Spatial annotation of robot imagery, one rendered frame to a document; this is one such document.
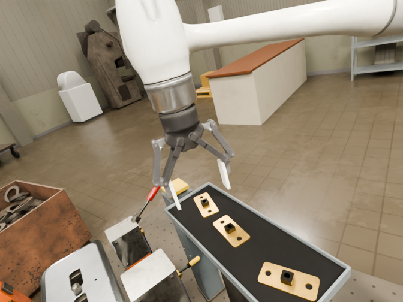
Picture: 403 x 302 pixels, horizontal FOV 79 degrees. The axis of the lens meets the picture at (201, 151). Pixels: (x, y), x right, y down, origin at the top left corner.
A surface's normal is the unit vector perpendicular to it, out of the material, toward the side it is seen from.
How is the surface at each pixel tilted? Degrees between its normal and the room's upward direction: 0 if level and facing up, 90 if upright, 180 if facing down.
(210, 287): 90
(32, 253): 90
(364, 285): 0
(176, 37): 91
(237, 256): 0
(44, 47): 90
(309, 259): 0
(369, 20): 108
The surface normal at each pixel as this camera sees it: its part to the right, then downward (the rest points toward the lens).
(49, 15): 0.78, 0.09
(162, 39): 0.36, 0.31
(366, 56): -0.58, 0.49
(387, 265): -0.25, -0.87
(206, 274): 0.54, 0.24
